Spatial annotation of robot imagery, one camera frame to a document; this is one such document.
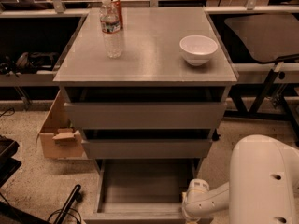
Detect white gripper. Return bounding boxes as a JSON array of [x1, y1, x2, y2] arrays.
[[181, 179, 209, 222]]

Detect grey bottom drawer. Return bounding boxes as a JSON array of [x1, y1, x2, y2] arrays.
[[83, 158, 215, 224]]

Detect grey drawer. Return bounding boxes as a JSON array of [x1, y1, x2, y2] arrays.
[[82, 139, 212, 159], [64, 103, 226, 129], [83, 158, 215, 224]]

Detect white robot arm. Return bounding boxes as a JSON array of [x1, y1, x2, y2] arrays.
[[182, 134, 299, 224]]

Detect grey middle drawer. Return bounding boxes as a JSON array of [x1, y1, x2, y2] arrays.
[[82, 139, 212, 159]]

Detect grey drawer cabinet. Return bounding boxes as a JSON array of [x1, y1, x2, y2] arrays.
[[54, 7, 237, 176]]

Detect grey top drawer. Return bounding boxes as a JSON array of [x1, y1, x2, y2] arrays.
[[64, 103, 226, 129]]

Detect black chair base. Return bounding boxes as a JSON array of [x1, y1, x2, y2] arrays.
[[0, 184, 84, 224]]

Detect cardboard box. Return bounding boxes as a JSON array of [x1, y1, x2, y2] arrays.
[[38, 92, 84, 159]]

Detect white ceramic bowl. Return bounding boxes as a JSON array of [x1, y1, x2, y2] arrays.
[[179, 35, 218, 66]]

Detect dark office chair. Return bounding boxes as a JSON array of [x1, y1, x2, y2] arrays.
[[225, 13, 299, 114]]

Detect black bin left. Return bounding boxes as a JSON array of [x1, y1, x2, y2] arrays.
[[0, 136, 21, 187]]

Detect clear plastic water bottle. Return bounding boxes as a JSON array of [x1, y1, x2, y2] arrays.
[[99, 0, 122, 58]]

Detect black headphones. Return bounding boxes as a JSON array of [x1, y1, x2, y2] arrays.
[[0, 51, 60, 77]]

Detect red soda can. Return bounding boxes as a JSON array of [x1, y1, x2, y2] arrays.
[[111, 0, 123, 28]]

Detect black floor cable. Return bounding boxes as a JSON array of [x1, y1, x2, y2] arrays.
[[0, 106, 16, 119]]

